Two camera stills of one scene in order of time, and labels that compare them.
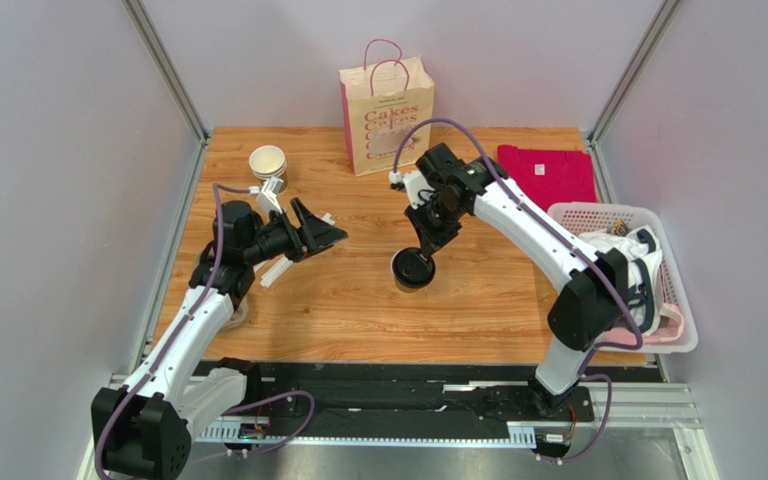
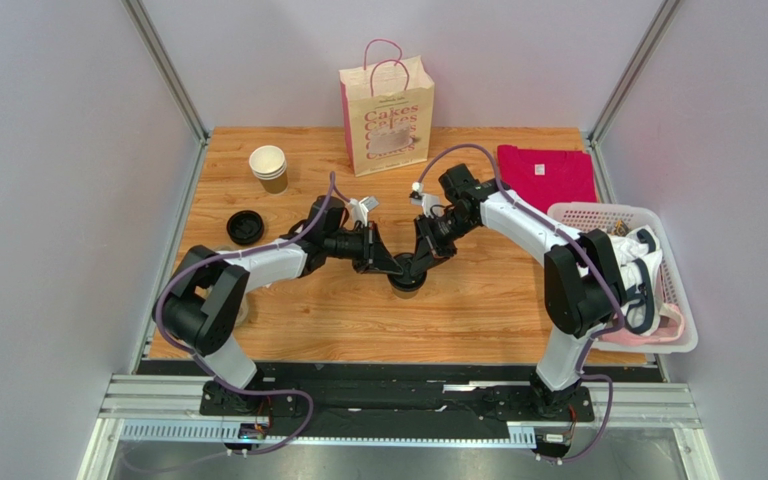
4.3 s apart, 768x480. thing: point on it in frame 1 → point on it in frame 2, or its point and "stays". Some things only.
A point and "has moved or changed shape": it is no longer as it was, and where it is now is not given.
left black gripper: (320, 235) → (375, 257)
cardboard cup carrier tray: (241, 314) stays
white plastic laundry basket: (583, 218) stays
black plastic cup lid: (411, 269) stays
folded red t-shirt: (551, 177) stays
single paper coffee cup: (406, 289) has moved or changed shape
